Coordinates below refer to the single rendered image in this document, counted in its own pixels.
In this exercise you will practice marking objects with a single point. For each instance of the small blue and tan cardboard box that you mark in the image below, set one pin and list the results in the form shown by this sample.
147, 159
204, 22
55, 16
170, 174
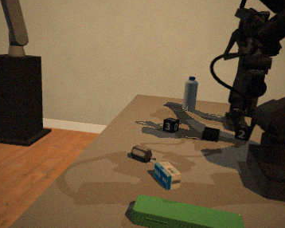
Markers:
167, 175

